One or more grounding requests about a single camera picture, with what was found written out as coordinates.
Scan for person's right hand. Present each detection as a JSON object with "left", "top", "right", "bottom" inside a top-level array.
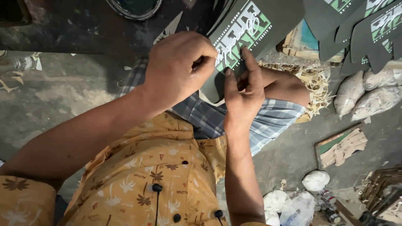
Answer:
[{"left": 223, "top": 47, "right": 266, "bottom": 127}]

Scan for person's left hand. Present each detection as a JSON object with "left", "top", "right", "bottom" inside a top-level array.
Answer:
[{"left": 142, "top": 31, "right": 219, "bottom": 110}]

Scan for dark grey printed sandal sole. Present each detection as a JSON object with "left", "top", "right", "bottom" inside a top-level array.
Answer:
[{"left": 199, "top": 0, "right": 306, "bottom": 105}]

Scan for grey plaid sarong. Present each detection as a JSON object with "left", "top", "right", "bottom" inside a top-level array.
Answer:
[{"left": 116, "top": 58, "right": 307, "bottom": 157}]

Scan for white triangular paper scrap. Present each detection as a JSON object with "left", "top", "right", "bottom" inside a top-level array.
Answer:
[{"left": 153, "top": 11, "right": 183, "bottom": 45}]

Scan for person's bare knee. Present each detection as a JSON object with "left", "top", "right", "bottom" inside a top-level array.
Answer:
[{"left": 237, "top": 67, "right": 310, "bottom": 108}]

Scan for round dark metal pan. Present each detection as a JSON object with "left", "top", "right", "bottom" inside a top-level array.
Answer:
[{"left": 105, "top": 0, "right": 163, "bottom": 21}]

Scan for pile of pale foam trimmings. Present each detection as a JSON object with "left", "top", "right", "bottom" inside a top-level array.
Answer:
[{"left": 258, "top": 60, "right": 335, "bottom": 123}]

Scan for worn cardboard box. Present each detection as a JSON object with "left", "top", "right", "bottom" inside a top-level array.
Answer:
[{"left": 276, "top": 19, "right": 346, "bottom": 63}]

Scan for clear bag of foam scraps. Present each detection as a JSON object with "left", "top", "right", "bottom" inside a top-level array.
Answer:
[
  {"left": 363, "top": 67, "right": 402, "bottom": 91},
  {"left": 350, "top": 86, "right": 402, "bottom": 122},
  {"left": 334, "top": 70, "right": 365, "bottom": 119}
]

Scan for white knotted plastic bag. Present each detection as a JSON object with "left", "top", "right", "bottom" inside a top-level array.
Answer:
[
  {"left": 264, "top": 211, "right": 281, "bottom": 226},
  {"left": 263, "top": 190, "right": 291, "bottom": 213},
  {"left": 301, "top": 170, "right": 330, "bottom": 192}
]

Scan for tray with tan cutouts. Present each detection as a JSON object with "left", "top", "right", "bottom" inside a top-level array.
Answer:
[{"left": 313, "top": 122, "right": 369, "bottom": 171}]

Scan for yellow floral shirt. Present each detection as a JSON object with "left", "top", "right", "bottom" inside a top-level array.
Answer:
[{"left": 0, "top": 111, "right": 267, "bottom": 226}]

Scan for crumpled clear plastic bag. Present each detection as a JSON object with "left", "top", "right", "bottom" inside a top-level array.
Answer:
[{"left": 280, "top": 191, "right": 316, "bottom": 226}]

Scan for small tins with labels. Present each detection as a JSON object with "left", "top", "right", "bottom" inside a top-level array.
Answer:
[{"left": 315, "top": 188, "right": 342, "bottom": 225}]

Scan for heap of printed sandal soles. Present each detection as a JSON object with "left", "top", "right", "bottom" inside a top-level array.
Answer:
[{"left": 303, "top": 0, "right": 402, "bottom": 76}]

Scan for clear plastic bottle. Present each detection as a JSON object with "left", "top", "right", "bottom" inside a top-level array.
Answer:
[{"left": 0, "top": 53, "right": 42, "bottom": 72}]

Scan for yellow foam offcuts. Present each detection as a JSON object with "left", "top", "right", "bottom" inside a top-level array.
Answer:
[{"left": 0, "top": 70, "right": 24, "bottom": 93}]

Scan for stack of wooden frames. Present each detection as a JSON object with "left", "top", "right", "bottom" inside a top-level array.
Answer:
[{"left": 358, "top": 166, "right": 402, "bottom": 224}]

